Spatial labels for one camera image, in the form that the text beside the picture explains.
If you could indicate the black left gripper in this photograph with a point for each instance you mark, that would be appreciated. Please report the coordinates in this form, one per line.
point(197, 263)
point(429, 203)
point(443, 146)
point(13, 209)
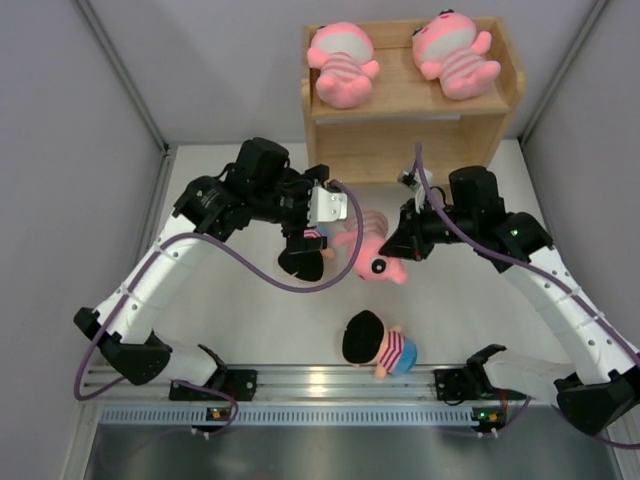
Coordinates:
point(294, 234)

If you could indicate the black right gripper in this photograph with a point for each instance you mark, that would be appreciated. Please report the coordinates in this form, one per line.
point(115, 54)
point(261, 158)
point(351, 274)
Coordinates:
point(409, 241)

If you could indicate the pink plush face down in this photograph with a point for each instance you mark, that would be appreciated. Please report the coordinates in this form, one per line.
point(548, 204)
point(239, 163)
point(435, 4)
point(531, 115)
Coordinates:
point(370, 264)

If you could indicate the pink plush with heart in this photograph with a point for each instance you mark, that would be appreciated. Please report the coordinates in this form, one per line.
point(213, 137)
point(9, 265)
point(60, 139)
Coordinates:
point(344, 56)

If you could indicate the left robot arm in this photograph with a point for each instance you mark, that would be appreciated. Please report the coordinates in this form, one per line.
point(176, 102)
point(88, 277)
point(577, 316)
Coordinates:
point(259, 184)

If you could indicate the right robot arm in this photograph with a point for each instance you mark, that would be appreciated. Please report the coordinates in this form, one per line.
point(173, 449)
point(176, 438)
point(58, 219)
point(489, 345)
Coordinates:
point(600, 381)

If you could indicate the wooden two-tier shelf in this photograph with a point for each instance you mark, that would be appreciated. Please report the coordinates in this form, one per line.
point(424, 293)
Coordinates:
point(373, 143)

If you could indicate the boy doll centre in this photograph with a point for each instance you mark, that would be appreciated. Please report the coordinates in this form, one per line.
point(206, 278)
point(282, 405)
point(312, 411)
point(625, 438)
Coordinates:
point(308, 266)

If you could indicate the boy doll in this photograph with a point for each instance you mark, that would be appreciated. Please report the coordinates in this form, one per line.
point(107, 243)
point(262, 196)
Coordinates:
point(308, 266)
point(367, 341)

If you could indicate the boy doll front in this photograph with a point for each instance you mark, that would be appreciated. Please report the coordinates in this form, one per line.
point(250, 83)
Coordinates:
point(367, 341)

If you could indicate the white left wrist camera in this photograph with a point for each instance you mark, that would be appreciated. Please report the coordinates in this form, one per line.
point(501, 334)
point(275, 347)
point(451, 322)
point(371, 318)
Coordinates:
point(326, 206)

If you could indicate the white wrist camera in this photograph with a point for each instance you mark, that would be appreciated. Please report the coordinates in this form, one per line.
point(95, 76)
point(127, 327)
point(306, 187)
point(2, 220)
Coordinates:
point(326, 206)
point(412, 180)

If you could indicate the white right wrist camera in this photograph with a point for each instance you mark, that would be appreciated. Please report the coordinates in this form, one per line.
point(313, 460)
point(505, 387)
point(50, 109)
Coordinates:
point(412, 180)

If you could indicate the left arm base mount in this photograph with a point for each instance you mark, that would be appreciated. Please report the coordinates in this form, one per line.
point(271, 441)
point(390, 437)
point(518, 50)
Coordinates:
point(239, 384)

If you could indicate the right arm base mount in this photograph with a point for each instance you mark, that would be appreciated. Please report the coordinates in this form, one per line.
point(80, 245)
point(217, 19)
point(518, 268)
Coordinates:
point(455, 385)

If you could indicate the aluminium front rail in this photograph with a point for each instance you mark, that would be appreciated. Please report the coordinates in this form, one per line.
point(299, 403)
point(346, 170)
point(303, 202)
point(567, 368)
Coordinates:
point(286, 383)

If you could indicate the grey slotted cable duct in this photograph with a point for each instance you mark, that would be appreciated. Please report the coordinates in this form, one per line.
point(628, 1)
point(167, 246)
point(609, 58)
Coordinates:
point(254, 415)

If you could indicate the aluminium left frame post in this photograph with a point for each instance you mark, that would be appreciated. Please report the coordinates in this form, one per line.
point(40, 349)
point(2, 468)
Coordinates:
point(122, 74)

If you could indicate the aluminium frame post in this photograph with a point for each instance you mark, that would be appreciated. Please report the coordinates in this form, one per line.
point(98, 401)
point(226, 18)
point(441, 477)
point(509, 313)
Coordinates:
point(576, 43)
point(122, 74)

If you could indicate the aluminium right frame post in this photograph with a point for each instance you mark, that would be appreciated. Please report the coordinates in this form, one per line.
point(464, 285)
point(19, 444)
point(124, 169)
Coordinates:
point(576, 43)

